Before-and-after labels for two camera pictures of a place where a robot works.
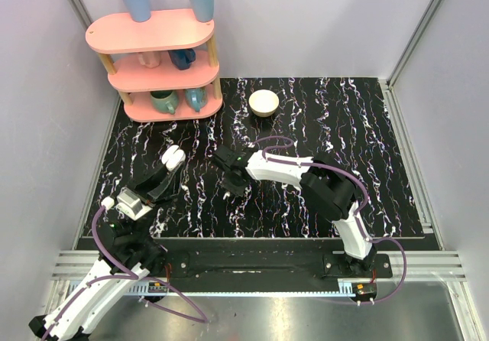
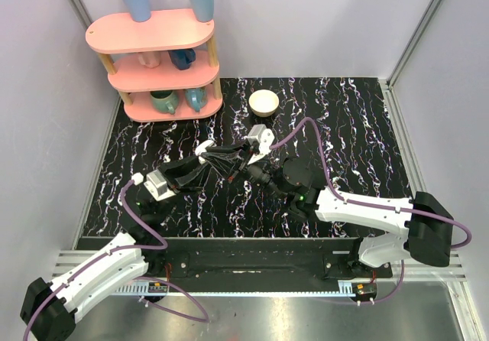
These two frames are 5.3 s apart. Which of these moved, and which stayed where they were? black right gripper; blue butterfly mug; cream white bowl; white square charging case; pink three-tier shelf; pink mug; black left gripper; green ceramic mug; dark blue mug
Moved: black right gripper; black left gripper; white square charging case
Stayed: pink three-tier shelf; cream white bowl; pink mug; blue butterfly mug; green ceramic mug; dark blue mug
